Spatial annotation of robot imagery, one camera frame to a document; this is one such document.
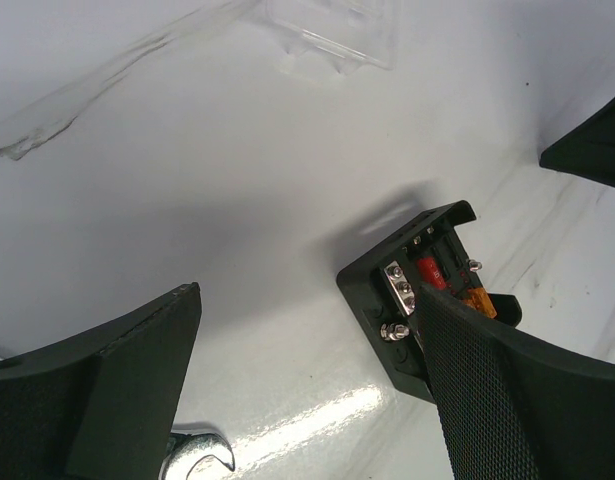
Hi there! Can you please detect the black fuse box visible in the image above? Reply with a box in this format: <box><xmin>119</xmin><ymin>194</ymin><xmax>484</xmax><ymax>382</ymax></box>
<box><xmin>336</xmin><ymin>200</ymin><xmax>522</xmax><ymax>402</ymax></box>

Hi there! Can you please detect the silver combination wrench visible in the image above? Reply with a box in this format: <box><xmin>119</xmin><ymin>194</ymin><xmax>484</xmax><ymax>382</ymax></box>
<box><xmin>159</xmin><ymin>427</ymin><xmax>236</xmax><ymax>479</ymax></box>

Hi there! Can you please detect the clear fuse box cover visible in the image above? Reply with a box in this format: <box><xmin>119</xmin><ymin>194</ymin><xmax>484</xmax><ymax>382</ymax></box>
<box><xmin>265</xmin><ymin>0</ymin><xmax>401</xmax><ymax>70</ymax></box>

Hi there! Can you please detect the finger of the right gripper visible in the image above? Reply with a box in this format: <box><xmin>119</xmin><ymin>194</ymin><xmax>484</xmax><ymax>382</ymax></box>
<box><xmin>539</xmin><ymin>97</ymin><xmax>615</xmax><ymax>188</ymax></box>

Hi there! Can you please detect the red blade fuse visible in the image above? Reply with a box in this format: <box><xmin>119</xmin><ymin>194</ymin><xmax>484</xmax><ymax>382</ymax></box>
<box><xmin>416</xmin><ymin>256</ymin><xmax>447</xmax><ymax>290</ymax></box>

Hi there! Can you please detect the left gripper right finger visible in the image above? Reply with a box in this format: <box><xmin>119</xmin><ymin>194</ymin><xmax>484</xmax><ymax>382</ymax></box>
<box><xmin>416</xmin><ymin>286</ymin><xmax>615</xmax><ymax>479</ymax></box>

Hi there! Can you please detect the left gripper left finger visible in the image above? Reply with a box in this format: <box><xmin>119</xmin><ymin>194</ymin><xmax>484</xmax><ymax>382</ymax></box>
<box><xmin>0</xmin><ymin>283</ymin><xmax>201</xmax><ymax>479</ymax></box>

